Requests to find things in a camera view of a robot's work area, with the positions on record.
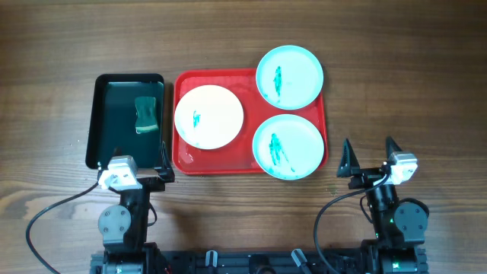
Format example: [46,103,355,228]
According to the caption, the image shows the dark green water tray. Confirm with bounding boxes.
[85,74,164,170]

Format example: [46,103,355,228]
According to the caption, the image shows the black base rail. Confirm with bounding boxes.
[90,248,429,274]

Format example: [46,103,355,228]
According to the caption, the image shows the left black cable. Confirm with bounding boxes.
[25,181,100,274]

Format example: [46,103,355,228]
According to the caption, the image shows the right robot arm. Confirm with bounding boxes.
[337,136,429,274]

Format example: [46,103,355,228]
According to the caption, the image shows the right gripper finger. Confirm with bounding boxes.
[386,136,402,160]
[336,139,361,177]

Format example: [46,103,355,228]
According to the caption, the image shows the right black cable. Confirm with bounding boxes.
[313,173,391,274]

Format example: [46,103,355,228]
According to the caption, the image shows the green yellow sponge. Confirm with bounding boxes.
[135,97,159,134]

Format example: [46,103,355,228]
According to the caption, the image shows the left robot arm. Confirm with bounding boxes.
[90,142,175,274]

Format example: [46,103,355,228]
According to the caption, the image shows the white round plate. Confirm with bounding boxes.
[174,85,244,150]

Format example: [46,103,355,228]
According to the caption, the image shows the black cable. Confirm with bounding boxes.
[25,181,100,274]
[313,173,391,274]

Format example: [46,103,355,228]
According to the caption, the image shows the light blue plate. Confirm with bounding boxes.
[256,45,324,110]
[252,114,325,180]

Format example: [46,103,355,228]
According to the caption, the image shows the red plastic tray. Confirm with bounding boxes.
[171,68,327,176]

